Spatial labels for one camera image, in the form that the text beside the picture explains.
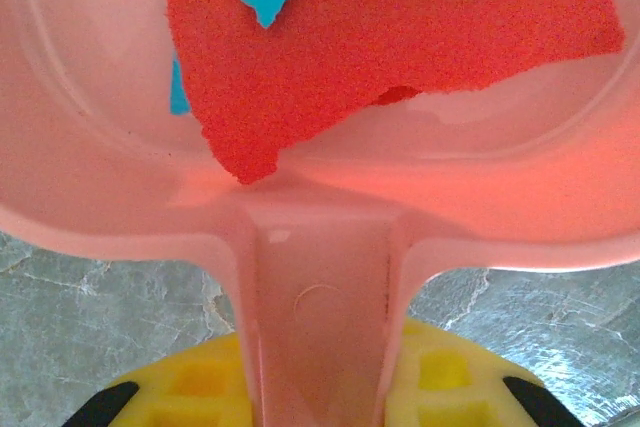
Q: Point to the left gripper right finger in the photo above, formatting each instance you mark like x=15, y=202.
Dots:
x=450, y=387

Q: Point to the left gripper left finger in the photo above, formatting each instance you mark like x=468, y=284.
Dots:
x=200, y=392

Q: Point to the pink plastic dustpan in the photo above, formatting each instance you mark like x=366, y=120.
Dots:
x=100, y=172

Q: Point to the red foam piece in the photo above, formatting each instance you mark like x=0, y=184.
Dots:
x=350, y=72

